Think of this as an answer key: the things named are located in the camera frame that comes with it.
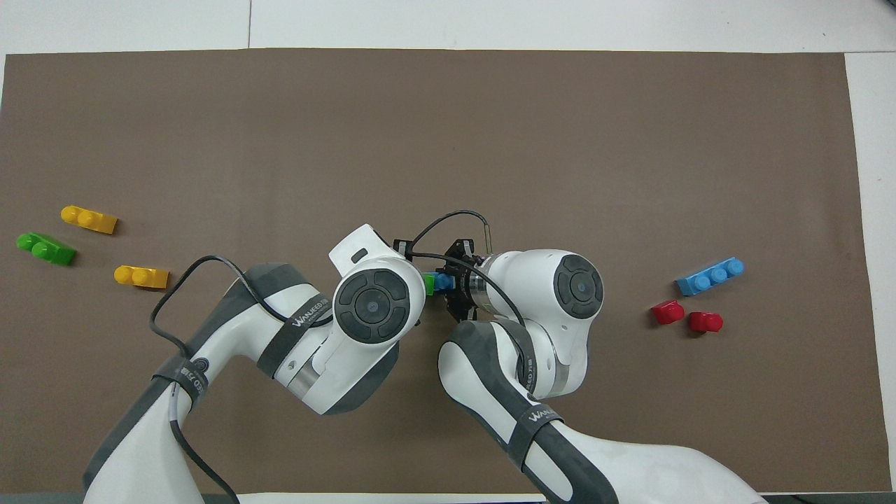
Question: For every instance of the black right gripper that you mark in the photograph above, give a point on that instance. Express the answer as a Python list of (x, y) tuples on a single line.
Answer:
[(464, 283)]

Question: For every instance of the blue three-stud brick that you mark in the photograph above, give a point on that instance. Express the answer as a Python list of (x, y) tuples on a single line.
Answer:
[(708, 277), (443, 283)]

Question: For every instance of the green two-stud brick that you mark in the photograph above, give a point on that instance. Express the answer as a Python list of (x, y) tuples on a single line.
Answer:
[(429, 284), (49, 250)]

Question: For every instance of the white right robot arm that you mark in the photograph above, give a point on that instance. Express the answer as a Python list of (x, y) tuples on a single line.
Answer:
[(546, 287)]

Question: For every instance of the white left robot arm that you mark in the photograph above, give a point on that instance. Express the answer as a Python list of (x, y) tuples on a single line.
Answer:
[(371, 304)]

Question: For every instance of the brown table mat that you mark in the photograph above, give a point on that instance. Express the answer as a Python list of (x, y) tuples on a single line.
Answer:
[(448, 140)]

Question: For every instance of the red single-stud block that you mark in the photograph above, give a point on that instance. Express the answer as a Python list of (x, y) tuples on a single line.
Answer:
[(668, 312), (705, 322)]

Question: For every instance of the yellow two-stud brick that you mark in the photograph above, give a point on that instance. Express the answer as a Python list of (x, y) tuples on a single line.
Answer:
[(141, 277), (94, 221)]

